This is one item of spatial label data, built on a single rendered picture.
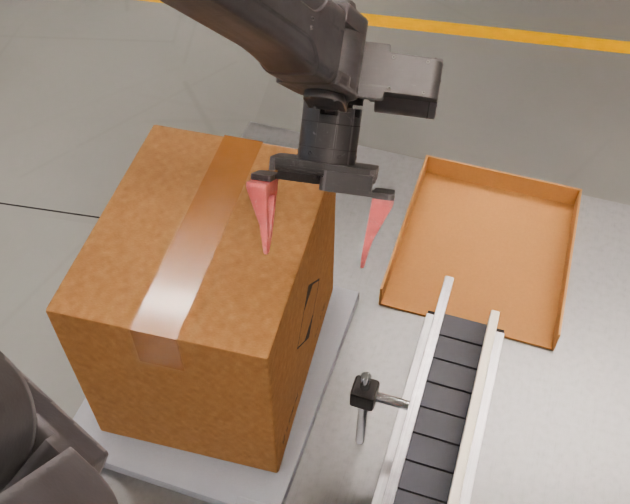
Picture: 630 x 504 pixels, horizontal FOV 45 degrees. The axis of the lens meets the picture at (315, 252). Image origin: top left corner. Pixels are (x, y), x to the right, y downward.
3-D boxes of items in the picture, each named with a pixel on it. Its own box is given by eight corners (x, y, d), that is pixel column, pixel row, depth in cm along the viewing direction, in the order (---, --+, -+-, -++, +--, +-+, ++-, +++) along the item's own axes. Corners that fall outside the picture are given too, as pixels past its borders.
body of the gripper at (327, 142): (374, 190, 71) (384, 110, 70) (266, 175, 72) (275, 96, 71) (376, 183, 78) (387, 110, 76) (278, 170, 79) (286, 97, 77)
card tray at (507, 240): (553, 351, 109) (560, 335, 106) (378, 304, 115) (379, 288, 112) (576, 205, 128) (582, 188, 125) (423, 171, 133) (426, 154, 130)
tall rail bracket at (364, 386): (399, 463, 99) (412, 401, 86) (345, 447, 100) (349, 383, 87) (405, 441, 101) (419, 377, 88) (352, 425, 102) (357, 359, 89)
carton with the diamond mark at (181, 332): (278, 475, 95) (267, 359, 75) (100, 431, 99) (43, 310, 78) (333, 288, 114) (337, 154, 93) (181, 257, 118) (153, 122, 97)
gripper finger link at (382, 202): (382, 277, 73) (396, 179, 71) (308, 266, 73) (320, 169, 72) (385, 263, 79) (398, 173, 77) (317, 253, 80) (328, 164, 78)
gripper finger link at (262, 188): (310, 267, 73) (322, 169, 71) (237, 256, 74) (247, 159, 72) (318, 254, 80) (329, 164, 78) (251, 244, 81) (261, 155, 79)
